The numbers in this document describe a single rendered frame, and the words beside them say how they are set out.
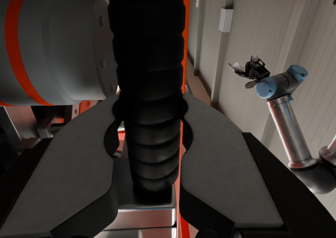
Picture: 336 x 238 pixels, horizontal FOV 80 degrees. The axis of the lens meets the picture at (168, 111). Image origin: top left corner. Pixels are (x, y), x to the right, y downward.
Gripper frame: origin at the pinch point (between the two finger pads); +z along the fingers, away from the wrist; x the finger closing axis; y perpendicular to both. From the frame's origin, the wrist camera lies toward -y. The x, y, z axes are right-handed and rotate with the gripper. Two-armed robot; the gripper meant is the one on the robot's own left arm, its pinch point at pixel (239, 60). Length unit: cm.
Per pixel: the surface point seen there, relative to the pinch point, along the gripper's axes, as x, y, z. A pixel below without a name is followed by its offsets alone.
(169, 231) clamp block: 67, 57, -65
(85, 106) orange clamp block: 77, 31, -25
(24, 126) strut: 82, 49, -42
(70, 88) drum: 72, 58, -47
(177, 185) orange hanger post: 55, -29, -40
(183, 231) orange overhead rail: 50, -221, -45
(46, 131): 80, 45, -42
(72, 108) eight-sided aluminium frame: 78, 37, -30
